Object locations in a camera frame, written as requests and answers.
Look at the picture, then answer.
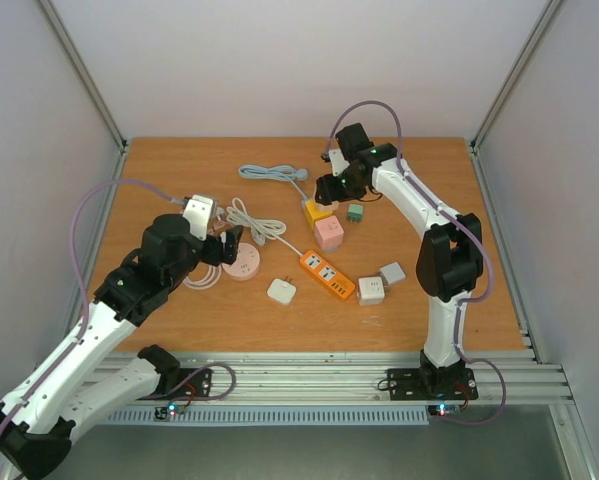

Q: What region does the tan cube adapter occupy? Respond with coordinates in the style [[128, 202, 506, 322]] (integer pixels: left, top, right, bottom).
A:
[[314, 198, 339, 212]]

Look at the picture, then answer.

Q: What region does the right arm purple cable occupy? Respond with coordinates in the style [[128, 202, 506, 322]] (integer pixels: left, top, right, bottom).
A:
[[323, 100, 508, 426]]

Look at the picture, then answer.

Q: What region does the white cube socket adapter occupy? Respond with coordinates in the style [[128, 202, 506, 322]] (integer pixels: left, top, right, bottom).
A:
[[357, 276, 385, 306]]

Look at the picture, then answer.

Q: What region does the orange power strip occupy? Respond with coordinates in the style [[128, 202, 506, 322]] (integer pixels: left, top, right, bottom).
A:
[[299, 250, 355, 301]]

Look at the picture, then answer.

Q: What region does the blue power strip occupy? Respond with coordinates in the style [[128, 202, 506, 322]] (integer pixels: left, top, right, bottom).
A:
[[238, 164, 309, 200]]

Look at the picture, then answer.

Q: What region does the blue cable tray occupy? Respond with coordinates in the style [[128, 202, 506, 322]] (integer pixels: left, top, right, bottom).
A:
[[103, 405, 429, 428]]

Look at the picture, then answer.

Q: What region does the pink cube adapter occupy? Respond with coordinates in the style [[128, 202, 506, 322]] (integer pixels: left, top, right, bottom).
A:
[[314, 215, 344, 252]]

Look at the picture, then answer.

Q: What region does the white orange-strip cord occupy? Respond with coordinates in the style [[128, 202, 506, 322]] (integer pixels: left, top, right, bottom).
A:
[[224, 196, 305, 257]]

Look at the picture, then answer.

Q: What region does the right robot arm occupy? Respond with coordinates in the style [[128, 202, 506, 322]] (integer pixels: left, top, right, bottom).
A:
[[315, 123, 484, 398]]

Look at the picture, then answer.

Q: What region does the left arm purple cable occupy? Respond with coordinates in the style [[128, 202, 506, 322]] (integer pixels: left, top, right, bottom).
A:
[[0, 179, 188, 471]]

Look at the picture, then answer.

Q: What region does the grey cube adapter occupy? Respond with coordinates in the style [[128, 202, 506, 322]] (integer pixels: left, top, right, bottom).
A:
[[379, 262, 406, 287]]

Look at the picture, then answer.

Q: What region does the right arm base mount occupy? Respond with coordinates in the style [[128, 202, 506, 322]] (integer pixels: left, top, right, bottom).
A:
[[376, 367, 479, 402]]

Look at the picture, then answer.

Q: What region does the white flat plug adapter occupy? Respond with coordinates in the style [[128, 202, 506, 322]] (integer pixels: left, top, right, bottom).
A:
[[267, 278, 297, 306]]

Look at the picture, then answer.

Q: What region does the yellow cube socket adapter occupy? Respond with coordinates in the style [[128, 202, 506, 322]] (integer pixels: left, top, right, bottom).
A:
[[301, 198, 333, 230]]

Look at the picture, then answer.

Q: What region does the pink round power strip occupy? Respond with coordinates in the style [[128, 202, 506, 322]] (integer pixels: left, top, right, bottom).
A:
[[183, 241, 261, 291]]

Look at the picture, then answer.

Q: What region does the green cube adapter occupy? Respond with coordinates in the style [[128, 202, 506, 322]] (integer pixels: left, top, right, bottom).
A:
[[346, 204, 364, 223]]

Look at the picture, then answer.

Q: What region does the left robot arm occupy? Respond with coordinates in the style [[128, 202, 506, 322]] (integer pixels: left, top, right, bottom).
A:
[[0, 214, 243, 479]]

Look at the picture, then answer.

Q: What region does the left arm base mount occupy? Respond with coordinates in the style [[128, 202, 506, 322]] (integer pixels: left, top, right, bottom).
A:
[[167, 368, 213, 399]]

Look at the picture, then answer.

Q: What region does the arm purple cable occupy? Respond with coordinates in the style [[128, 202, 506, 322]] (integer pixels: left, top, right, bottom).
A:
[[0, 179, 188, 471], [323, 100, 508, 426]]

